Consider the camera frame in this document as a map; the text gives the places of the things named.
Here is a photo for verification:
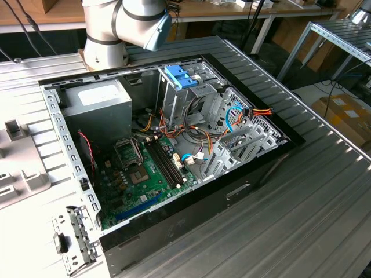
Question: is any metal socket cover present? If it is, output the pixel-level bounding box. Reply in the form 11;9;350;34
112;137;145;171

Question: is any CPU socket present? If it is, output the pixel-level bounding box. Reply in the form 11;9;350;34
126;164;152;186

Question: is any metal optical drive cage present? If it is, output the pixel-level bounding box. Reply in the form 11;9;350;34
156;62;227;128

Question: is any small brown box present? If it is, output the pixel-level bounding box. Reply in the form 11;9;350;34
42;0;59;14

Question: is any grey part rack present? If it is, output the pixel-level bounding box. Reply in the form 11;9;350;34
0;118;53;211

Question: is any green motherboard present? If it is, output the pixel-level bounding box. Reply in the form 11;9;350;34
97;134;201;231

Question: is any large brown cardboard box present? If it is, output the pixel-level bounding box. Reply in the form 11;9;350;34
272;17;348;73

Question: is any black RAM slot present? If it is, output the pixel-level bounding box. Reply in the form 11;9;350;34
146;141;175;188
152;139;182;185
156;137;186;183
149;140;179;187

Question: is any blue plastic drive bracket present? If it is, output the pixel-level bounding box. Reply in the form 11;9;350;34
164;65;201;90

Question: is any thin black cable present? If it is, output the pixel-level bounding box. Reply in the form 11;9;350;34
5;0;58;56

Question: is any white box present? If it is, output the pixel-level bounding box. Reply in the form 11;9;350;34
234;0;275;9

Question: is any labelled cardboard box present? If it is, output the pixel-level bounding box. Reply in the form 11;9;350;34
311;92;371;151

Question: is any orange yellow power wire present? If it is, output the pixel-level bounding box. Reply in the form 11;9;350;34
221;106;275;137

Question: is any blue data wire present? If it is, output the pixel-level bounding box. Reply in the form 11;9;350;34
224;104;244;134

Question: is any grey power supply unit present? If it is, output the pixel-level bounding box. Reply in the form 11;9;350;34
59;78;133;151

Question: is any black stand pole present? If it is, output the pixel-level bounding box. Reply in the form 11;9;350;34
242;0;266;54

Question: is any red twisted fan wire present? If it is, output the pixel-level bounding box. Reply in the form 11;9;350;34
77;130;96;177

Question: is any metal frame slat table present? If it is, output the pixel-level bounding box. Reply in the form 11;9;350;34
277;17;371;85

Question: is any blue wire white plug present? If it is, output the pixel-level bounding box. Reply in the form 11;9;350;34
181;152;209;167

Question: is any metal disk bay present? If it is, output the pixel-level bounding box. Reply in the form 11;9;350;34
201;86;290;182

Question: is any black cable pale plug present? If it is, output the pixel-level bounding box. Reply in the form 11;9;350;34
0;47;23;64

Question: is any orange yellow wire bundle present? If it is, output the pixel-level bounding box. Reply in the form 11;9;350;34
139;108;217;160

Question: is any blue expansion slot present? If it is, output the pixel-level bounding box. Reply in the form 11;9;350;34
115;193;163;221

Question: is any black wire bundle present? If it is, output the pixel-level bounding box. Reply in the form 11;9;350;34
182;97;211;137

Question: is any open black PC case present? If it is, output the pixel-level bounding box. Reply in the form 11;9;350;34
38;53;307;277

